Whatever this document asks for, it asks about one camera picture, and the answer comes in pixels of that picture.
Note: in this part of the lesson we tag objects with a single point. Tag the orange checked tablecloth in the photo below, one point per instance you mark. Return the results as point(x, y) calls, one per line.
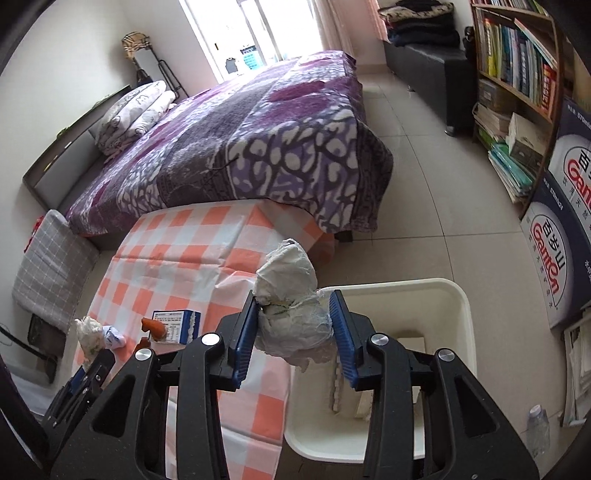
point(184, 258)

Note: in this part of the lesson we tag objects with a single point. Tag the blue white shipping box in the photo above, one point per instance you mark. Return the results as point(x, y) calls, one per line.
point(575, 157)
point(554, 258)

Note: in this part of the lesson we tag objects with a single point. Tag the blue green crate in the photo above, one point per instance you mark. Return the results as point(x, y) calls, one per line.
point(249, 57)

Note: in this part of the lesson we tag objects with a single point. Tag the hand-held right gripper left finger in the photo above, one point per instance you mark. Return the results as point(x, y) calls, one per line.
point(244, 346)

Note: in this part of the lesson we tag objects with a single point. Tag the small bluish paper scrap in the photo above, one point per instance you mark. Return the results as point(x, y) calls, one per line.
point(114, 339)

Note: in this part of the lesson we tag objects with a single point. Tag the dark wooden bed frame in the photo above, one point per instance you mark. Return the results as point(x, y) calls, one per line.
point(55, 170)

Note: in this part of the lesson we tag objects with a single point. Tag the row of books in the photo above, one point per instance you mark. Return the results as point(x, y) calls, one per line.
point(517, 60)

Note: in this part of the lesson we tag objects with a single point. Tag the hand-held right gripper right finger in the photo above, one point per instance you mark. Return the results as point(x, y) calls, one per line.
point(344, 344)

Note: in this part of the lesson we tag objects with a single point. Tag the bed with purple bedspread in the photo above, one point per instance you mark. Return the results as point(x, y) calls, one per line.
point(258, 138)

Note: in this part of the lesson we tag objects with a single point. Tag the cream plastic bin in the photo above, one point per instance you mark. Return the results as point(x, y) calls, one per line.
point(415, 300)

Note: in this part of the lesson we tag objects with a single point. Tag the small blue white box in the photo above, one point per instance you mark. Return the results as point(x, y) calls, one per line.
point(180, 325)

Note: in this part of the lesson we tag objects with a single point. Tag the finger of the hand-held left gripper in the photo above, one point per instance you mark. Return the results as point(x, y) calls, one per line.
point(76, 381)
point(99, 369)

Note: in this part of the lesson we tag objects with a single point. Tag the wooden bookshelf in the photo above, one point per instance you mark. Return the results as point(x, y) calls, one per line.
point(551, 134)

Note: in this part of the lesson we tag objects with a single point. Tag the pale curtain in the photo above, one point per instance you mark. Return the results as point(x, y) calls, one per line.
point(332, 18)

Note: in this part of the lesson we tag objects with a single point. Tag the grey checked cushion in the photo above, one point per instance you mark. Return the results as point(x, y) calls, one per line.
point(51, 267)

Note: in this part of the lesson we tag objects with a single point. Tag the black bench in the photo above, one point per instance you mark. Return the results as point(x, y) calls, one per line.
point(429, 69)

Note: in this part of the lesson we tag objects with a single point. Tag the plaid bag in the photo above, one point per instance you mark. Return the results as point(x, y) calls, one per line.
point(136, 44)

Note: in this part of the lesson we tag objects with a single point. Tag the folded white quilt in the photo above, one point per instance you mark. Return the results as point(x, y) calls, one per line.
point(134, 115)

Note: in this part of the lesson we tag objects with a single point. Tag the pale paper ball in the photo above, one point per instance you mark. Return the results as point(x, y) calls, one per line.
point(291, 300)

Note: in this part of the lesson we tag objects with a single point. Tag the white tissue wad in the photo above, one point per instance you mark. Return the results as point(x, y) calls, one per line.
point(90, 337)

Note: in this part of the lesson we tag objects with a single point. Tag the red cloth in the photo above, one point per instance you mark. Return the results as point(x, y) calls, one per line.
point(34, 233)

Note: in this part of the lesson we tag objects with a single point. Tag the red noodle cup with portrait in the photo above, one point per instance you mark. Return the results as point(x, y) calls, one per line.
point(154, 328)

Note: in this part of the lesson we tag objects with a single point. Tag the black coat rack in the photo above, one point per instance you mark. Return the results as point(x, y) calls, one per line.
point(168, 76)

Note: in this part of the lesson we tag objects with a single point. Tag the pile of dark clothes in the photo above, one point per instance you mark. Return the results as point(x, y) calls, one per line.
point(415, 23)

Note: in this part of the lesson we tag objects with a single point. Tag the clear water bottle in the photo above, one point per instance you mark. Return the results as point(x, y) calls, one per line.
point(538, 429)

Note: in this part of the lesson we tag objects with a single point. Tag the window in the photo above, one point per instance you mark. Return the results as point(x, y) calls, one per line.
point(207, 27)

